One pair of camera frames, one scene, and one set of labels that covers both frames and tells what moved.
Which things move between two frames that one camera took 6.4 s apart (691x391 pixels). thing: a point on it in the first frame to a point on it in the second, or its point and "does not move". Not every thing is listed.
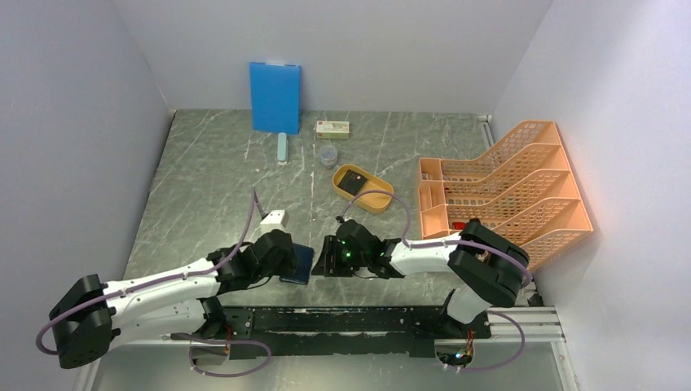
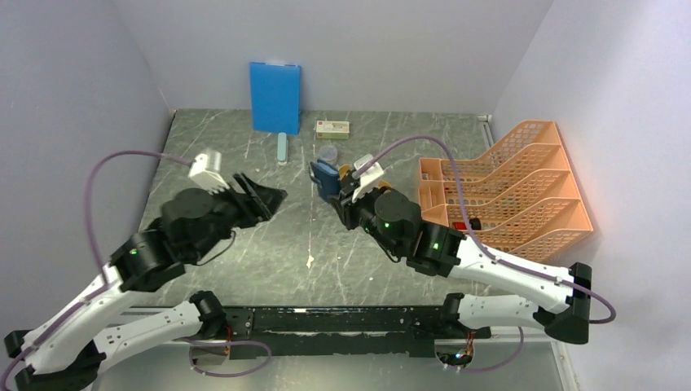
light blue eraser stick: (282, 148) does not move
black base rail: (339, 331) does not move
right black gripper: (326, 263) to (349, 207)
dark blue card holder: (305, 255) to (327, 176)
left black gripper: (288, 264) to (258, 203)
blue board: (275, 91) does not move
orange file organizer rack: (523, 186) does not move
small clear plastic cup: (328, 155) does not move
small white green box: (332, 129) does not move
